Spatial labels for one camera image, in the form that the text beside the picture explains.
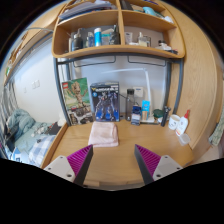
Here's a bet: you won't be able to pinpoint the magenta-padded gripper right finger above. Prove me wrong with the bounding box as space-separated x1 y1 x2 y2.
133 143 184 186

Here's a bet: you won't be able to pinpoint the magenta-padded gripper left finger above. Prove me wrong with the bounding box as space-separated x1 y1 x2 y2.
43 143 94 187

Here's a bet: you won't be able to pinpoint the clear plastic container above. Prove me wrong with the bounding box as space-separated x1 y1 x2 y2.
177 133 191 147

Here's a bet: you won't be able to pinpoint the black flat laptop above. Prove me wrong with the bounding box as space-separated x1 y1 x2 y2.
46 122 63 136

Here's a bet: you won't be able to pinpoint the white cup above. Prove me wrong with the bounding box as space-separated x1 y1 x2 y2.
167 114 181 131

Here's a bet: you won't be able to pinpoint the white bottle with red cap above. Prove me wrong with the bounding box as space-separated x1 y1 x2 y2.
175 109 191 137

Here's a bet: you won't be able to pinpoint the black cylindrical shaver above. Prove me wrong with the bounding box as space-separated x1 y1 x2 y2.
160 105 172 128

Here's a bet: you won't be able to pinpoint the dark green round object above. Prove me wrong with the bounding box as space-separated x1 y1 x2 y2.
152 108 165 120

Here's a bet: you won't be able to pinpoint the small dark blue box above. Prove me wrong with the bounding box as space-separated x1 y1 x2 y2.
130 104 142 126

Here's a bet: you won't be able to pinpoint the light blue carton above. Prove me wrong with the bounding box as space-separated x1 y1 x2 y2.
141 100 151 122

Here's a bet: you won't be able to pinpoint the green checked hanging cloth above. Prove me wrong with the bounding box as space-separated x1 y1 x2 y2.
208 113 224 148

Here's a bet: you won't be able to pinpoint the green toy box with tree figure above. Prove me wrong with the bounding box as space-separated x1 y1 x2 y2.
61 77 94 126

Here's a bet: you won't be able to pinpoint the dark translucent water bottle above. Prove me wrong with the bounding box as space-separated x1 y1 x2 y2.
125 88 136 122

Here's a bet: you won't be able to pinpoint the blue robot model kit box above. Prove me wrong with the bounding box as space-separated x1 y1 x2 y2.
89 81 121 123

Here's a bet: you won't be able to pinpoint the wooden shelf unit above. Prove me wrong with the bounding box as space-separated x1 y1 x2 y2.
50 0 187 60

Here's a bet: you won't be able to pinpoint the grey metal desk frame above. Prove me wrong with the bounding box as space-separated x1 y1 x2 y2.
52 53 185 127

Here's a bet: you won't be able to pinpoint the white wall switch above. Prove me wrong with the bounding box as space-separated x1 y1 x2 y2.
30 79 41 90

